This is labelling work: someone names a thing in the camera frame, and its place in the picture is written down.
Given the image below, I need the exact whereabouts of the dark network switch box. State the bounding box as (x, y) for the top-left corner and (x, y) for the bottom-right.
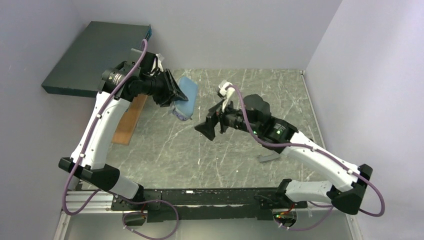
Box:
(41, 21), (152, 98)

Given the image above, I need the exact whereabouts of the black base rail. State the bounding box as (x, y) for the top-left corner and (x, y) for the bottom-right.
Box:
(111, 187), (308, 223)

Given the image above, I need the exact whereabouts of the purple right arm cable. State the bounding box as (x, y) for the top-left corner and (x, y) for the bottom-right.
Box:
(225, 84), (386, 232)

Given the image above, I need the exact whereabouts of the grey plastic bracket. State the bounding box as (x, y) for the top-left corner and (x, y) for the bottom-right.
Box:
(257, 152), (281, 163)

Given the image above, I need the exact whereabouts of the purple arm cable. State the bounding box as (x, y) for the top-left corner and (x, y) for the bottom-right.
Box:
(225, 84), (386, 232)
(61, 39), (180, 240)

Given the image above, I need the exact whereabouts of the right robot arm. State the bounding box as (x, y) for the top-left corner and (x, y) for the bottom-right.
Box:
(194, 94), (373, 215)

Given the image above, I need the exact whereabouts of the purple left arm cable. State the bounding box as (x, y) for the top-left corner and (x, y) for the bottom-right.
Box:
(61, 39), (180, 240)

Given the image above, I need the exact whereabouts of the wooden board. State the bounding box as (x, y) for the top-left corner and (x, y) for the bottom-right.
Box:
(111, 94), (148, 146)

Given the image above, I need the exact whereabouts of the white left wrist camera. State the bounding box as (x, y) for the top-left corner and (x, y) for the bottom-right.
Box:
(152, 53), (164, 73)

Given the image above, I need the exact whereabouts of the aluminium frame rail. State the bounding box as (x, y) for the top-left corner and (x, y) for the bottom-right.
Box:
(53, 190), (113, 240)

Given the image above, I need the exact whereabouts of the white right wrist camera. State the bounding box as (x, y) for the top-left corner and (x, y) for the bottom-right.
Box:
(217, 80), (235, 112)

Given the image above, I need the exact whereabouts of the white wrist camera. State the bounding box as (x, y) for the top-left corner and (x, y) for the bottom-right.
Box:
(152, 53), (164, 73)
(217, 80), (235, 112)

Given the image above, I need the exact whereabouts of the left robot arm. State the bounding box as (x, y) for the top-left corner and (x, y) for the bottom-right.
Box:
(59, 49), (199, 202)

